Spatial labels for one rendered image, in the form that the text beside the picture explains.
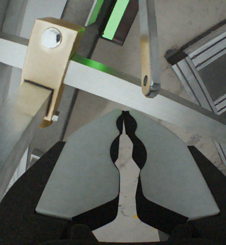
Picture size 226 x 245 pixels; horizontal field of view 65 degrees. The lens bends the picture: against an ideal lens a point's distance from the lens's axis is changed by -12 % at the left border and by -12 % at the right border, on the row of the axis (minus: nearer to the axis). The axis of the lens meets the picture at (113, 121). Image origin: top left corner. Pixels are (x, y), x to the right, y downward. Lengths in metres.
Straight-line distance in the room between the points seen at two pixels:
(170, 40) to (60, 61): 0.93
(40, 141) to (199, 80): 0.73
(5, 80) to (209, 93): 0.87
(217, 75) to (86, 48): 0.75
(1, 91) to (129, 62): 0.73
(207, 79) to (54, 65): 0.85
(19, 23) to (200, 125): 0.43
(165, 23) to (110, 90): 0.89
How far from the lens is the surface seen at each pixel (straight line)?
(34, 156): 0.51
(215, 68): 1.00
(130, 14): 0.36
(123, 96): 0.24
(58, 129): 0.46
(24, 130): 0.17
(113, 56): 1.09
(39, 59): 0.23
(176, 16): 1.11
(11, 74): 0.54
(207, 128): 0.29
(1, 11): 0.50
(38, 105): 0.20
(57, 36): 0.21
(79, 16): 0.37
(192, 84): 0.96
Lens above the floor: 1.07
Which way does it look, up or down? 58 degrees down
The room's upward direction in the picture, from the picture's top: 178 degrees counter-clockwise
